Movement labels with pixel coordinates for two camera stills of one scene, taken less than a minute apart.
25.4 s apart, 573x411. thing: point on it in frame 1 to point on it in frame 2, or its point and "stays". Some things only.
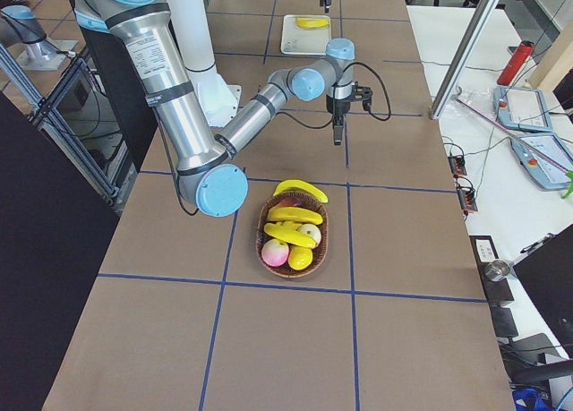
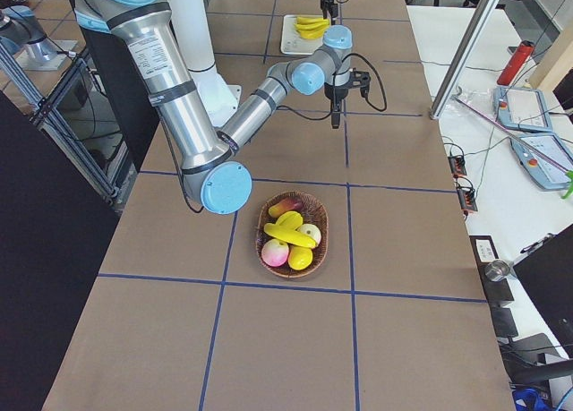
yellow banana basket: (294, 214) to (312, 32)
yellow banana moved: (312, 22) stays
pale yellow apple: (312, 230) stays
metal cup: (497, 269) stays
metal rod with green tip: (568, 172) stays
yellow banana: (301, 185) to (312, 25)
